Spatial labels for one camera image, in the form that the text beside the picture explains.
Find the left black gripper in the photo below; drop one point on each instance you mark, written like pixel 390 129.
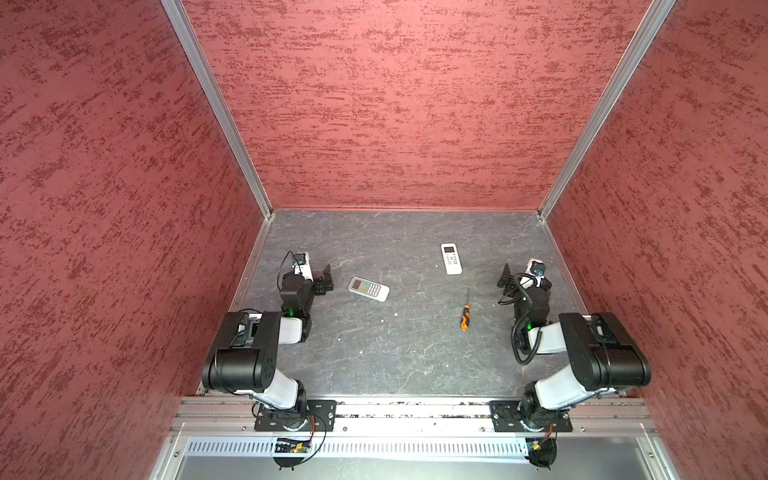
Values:
pixel 318 280

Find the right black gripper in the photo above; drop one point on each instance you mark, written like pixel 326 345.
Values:
pixel 512 279

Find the white remote orange button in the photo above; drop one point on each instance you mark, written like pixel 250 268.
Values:
pixel 369 289

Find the orange black screwdriver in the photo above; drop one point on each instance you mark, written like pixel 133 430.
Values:
pixel 466 312

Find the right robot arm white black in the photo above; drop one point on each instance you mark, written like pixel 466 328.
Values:
pixel 602 356

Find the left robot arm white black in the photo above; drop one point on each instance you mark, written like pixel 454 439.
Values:
pixel 243 358

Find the white remote far side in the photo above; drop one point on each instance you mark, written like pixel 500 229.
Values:
pixel 451 259

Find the left base connector wiring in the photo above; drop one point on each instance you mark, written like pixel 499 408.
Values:
pixel 294 447

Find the base connector wiring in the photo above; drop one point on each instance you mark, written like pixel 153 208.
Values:
pixel 294 447
pixel 540 450

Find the right base connector wiring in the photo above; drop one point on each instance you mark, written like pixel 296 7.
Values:
pixel 540 450

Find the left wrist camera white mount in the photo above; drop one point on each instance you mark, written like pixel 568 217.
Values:
pixel 301 265

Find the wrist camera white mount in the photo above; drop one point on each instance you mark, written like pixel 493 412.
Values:
pixel 534 273
pixel 301 265

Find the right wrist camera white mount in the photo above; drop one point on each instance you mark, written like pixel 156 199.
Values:
pixel 534 273

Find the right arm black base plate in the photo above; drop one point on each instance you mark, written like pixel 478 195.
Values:
pixel 508 417

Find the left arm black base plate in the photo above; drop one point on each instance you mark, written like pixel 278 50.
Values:
pixel 316 416

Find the left aluminium corner post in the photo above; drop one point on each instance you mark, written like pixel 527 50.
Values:
pixel 183 28

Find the aluminium corner post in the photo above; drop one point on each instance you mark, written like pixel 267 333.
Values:
pixel 645 33
pixel 183 28

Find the perforated cable duct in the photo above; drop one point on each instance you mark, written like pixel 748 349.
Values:
pixel 502 449

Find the aluminium front rail frame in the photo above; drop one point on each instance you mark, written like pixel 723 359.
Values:
pixel 624 420

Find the right aluminium corner post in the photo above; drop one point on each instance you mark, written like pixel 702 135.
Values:
pixel 645 33

